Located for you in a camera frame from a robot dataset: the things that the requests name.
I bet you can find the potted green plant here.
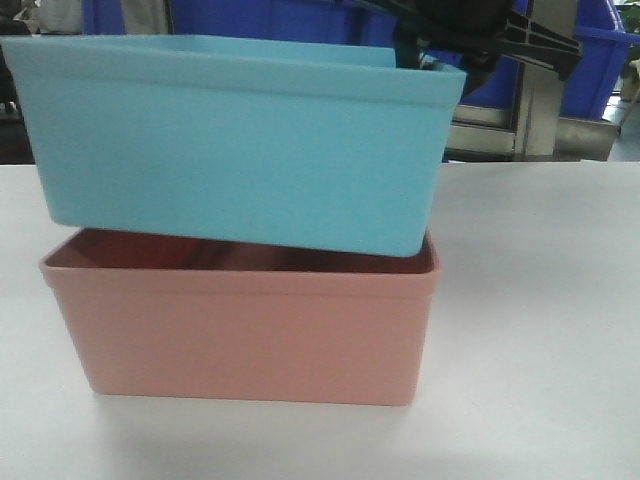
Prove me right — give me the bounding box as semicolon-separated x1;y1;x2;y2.
616;0;639;102

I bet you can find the blue storage bin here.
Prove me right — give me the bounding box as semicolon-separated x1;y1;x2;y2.
81;0;396;47
560;0;639;120
458;54;519;109

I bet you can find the pink plastic box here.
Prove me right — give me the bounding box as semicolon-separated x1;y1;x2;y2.
40;229;439;406

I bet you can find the light blue plastic box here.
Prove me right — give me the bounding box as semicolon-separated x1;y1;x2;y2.
1;35;466;257

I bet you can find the blue storage bin right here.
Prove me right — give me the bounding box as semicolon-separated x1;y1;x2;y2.
560;0;639;120

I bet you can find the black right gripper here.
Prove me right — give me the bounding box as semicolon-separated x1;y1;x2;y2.
357;1;583;105

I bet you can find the blue storage bin middle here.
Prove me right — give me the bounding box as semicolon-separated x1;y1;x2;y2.
458;54;519;109

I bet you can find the stainless steel shelf rack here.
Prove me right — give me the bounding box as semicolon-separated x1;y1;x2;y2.
445;1;617;162

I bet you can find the blue storage bin left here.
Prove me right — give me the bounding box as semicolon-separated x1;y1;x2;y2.
81;0;396;47

